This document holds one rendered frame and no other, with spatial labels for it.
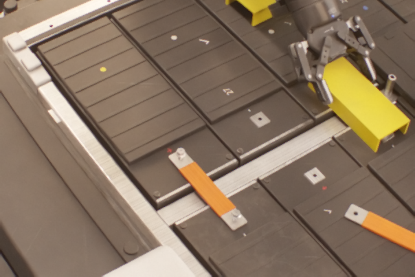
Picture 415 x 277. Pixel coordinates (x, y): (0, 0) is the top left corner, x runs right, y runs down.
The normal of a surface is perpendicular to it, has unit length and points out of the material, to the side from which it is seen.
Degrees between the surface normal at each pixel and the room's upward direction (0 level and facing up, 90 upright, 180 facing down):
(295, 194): 0
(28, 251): 0
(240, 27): 0
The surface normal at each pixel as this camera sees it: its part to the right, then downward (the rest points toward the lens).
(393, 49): 0.08, -0.66
